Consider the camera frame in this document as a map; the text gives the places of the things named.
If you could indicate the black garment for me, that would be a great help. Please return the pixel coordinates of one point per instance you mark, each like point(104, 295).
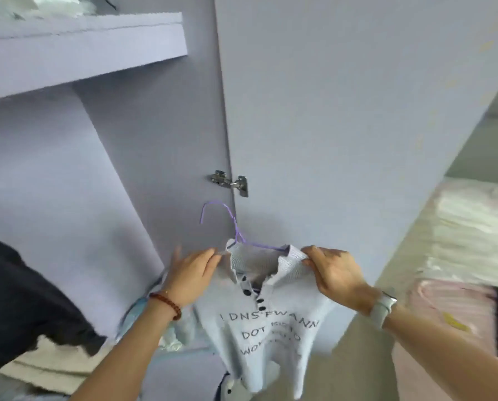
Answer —
point(19, 300)

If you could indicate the person's right hand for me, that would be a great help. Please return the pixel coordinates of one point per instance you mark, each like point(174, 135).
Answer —
point(341, 279)

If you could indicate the person's left thumb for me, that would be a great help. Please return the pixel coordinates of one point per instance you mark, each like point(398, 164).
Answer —
point(212, 263)

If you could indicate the light blue knit polo shirt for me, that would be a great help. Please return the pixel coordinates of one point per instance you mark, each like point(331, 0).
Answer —
point(265, 329)

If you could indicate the person's left little finger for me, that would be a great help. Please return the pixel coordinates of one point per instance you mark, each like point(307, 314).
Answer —
point(177, 258)

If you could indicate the pale blue garment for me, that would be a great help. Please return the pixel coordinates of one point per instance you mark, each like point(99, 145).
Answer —
point(178, 334)

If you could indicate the white bagged items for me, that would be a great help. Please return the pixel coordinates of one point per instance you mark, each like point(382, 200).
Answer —
point(36, 6)

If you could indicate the person's right forearm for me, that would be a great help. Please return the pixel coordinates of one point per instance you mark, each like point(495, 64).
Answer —
point(449, 350)

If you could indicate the person's right thumb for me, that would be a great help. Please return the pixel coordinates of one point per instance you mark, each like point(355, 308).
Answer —
point(315, 272)

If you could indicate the grey plush toy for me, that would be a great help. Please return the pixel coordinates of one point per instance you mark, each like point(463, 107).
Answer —
point(232, 388)

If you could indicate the metal cabinet hinge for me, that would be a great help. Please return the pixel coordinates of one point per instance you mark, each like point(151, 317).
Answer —
point(232, 182)

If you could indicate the white smartwatch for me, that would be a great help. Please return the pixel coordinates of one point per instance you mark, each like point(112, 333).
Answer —
point(382, 309)

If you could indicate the lilac wardrobe door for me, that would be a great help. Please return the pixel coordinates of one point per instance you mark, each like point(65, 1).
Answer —
point(349, 133)

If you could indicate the beige folded cloth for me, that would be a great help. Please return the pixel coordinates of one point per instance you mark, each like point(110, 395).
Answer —
point(61, 367)

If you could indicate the yellow tag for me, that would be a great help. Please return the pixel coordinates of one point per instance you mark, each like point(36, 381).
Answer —
point(457, 322)

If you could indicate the pink folded bedding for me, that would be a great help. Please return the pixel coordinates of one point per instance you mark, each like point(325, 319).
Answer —
point(449, 304)

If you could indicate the lilac wardrobe shelf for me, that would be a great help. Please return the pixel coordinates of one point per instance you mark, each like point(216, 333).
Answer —
point(78, 54)

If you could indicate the person's left hand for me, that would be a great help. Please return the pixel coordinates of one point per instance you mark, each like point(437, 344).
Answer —
point(186, 275)

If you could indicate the person's left forearm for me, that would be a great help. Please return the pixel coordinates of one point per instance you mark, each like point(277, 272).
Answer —
point(128, 354)

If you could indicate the white folded bedding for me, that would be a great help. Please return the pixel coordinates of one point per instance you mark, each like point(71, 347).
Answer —
point(474, 229)

